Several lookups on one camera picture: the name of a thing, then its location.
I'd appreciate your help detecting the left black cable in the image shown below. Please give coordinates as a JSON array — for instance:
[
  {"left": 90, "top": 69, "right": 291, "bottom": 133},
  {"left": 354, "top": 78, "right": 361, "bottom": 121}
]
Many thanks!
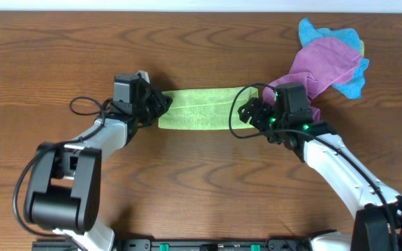
[{"left": 12, "top": 96, "right": 118, "bottom": 240}]

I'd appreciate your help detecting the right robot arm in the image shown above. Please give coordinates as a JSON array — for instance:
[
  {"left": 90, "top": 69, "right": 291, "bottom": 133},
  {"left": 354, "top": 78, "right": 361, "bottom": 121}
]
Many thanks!
[{"left": 238, "top": 98, "right": 402, "bottom": 250}]

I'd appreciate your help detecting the green microfiber cloth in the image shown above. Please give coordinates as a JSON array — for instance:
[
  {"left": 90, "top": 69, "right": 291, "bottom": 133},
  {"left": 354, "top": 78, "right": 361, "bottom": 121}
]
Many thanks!
[{"left": 158, "top": 87, "right": 259, "bottom": 130}]

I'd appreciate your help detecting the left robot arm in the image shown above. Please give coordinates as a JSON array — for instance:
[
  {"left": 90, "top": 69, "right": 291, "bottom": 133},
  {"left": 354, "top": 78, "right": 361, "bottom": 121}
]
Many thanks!
[{"left": 13, "top": 70, "right": 172, "bottom": 250}]

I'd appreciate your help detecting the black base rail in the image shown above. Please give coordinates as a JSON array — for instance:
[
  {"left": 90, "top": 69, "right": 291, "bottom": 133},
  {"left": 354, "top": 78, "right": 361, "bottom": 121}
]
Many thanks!
[{"left": 30, "top": 238, "right": 326, "bottom": 251}]

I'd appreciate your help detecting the blue microfiber cloth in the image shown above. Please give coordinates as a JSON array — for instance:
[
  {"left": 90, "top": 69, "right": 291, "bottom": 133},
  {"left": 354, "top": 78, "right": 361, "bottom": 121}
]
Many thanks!
[{"left": 298, "top": 17, "right": 370, "bottom": 100}]

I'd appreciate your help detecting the black cable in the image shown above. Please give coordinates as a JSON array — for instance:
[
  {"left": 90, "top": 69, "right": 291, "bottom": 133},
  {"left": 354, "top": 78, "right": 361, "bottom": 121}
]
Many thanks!
[
  {"left": 228, "top": 82, "right": 401, "bottom": 251},
  {"left": 12, "top": 96, "right": 118, "bottom": 240}
]

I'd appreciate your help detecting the right black cable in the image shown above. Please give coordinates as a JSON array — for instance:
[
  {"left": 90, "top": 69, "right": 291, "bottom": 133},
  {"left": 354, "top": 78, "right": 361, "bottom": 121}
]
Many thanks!
[{"left": 228, "top": 82, "right": 401, "bottom": 251}]

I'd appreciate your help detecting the purple microfiber cloth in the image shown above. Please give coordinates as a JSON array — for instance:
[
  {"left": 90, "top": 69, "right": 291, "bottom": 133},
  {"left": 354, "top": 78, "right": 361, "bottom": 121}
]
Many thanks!
[{"left": 270, "top": 37, "right": 362, "bottom": 102}]

